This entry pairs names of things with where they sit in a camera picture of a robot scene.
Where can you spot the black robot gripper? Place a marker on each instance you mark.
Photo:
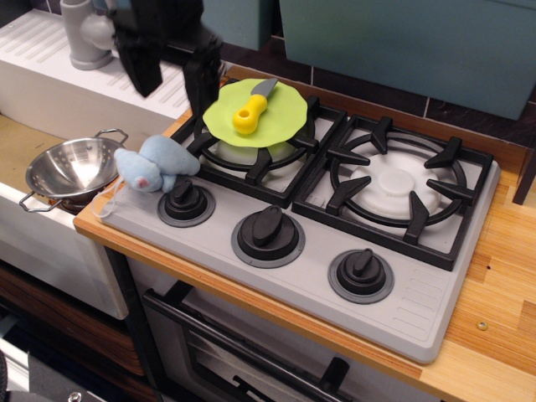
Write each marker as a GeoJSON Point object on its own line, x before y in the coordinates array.
{"type": "Point", "coordinates": [145, 30]}

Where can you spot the yellow toy knife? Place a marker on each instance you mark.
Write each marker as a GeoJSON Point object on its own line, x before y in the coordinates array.
{"type": "Point", "coordinates": [246, 119]}

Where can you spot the light blue plush mouse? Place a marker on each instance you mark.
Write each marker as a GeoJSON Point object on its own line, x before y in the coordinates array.
{"type": "Point", "coordinates": [156, 165]}

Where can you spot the grey toy faucet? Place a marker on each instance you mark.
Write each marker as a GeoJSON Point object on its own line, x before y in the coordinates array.
{"type": "Point", "coordinates": [90, 35]}

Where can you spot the teal box left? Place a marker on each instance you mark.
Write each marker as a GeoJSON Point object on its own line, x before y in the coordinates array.
{"type": "Point", "coordinates": [243, 23]}

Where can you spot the teal box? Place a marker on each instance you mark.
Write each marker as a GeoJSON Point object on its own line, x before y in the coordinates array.
{"type": "Point", "coordinates": [477, 54]}
{"type": "Point", "coordinates": [243, 23]}

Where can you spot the white sink unit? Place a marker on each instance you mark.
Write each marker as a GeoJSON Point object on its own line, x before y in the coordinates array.
{"type": "Point", "coordinates": [45, 98]}

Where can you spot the white left burner cap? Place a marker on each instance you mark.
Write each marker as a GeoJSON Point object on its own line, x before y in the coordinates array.
{"type": "Point", "coordinates": [248, 155]}

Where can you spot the white burner cap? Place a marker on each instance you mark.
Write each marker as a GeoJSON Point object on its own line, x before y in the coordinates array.
{"type": "Point", "coordinates": [248, 155]}
{"type": "Point", "coordinates": [394, 177]}

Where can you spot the green plastic plate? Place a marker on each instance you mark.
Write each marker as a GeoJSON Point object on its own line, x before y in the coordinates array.
{"type": "Point", "coordinates": [285, 115]}

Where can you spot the black left stove knob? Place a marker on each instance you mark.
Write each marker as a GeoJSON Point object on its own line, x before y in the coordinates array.
{"type": "Point", "coordinates": [186, 205]}

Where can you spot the black stove knob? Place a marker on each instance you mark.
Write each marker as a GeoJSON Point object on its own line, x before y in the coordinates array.
{"type": "Point", "coordinates": [186, 205]}
{"type": "Point", "coordinates": [268, 239]}
{"type": "Point", "coordinates": [361, 276]}

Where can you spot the steel colander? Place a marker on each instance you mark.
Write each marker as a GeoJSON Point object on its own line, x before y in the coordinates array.
{"type": "Point", "coordinates": [74, 172]}

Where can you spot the black left burner grate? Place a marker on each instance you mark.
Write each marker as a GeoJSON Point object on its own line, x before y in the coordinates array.
{"type": "Point", "coordinates": [273, 182]}

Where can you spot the black burner grate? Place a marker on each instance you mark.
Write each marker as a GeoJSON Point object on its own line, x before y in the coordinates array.
{"type": "Point", "coordinates": [273, 182]}
{"type": "Point", "coordinates": [416, 195]}

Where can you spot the black middle stove knob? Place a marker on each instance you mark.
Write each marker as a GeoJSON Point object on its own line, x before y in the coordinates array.
{"type": "Point", "coordinates": [268, 239]}

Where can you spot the white right burner cap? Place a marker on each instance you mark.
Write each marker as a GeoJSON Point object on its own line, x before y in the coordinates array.
{"type": "Point", "coordinates": [394, 177]}

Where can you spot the grey toy stove top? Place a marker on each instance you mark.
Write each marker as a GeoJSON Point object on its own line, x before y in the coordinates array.
{"type": "Point", "coordinates": [412, 320]}

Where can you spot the black right burner grate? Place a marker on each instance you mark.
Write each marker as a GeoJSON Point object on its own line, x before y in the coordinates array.
{"type": "Point", "coordinates": [416, 195]}

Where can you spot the black right stove knob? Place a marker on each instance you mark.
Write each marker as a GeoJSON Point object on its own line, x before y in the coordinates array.
{"type": "Point", "coordinates": [361, 276]}

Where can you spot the toy oven door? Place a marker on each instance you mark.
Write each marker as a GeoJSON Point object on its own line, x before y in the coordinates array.
{"type": "Point", "coordinates": [228, 354]}

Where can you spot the teal box right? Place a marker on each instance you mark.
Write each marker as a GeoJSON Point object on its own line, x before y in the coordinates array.
{"type": "Point", "coordinates": [477, 54]}

